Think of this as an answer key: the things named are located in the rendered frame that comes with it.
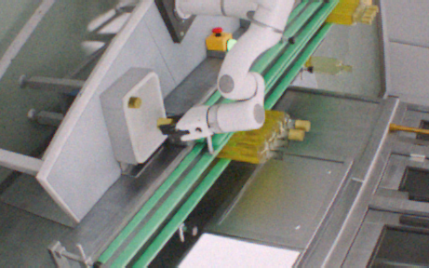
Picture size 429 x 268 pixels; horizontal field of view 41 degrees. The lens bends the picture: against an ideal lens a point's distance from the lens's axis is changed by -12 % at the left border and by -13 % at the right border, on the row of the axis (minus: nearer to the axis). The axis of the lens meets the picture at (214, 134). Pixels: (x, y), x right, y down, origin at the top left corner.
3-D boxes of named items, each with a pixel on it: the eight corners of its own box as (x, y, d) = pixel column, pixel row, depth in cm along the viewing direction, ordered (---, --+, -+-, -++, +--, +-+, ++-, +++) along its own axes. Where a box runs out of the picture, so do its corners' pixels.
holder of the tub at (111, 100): (119, 175, 191) (140, 180, 188) (99, 95, 177) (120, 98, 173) (148, 144, 204) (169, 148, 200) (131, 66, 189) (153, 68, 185)
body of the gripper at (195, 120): (216, 141, 169) (181, 145, 175) (233, 120, 176) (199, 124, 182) (204, 117, 166) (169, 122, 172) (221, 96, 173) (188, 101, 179)
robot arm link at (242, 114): (248, 67, 161) (267, 70, 169) (212, 73, 167) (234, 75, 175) (253, 128, 160) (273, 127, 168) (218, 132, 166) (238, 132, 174)
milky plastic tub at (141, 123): (116, 162, 188) (140, 167, 184) (99, 96, 176) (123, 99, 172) (146, 130, 201) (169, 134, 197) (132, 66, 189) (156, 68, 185)
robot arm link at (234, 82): (263, 20, 167) (235, 92, 173) (236, 14, 157) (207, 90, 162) (288, 33, 163) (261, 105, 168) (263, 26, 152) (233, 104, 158)
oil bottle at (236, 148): (205, 155, 210) (266, 166, 200) (202, 140, 207) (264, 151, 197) (213, 146, 214) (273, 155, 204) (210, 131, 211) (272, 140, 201)
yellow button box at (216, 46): (207, 56, 229) (225, 58, 225) (203, 37, 225) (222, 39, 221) (215, 47, 234) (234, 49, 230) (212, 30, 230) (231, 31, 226)
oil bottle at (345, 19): (315, 21, 290) (369, 28, 277) (314, 10, 287) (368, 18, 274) (318, 17, 294) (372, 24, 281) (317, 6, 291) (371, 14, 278)
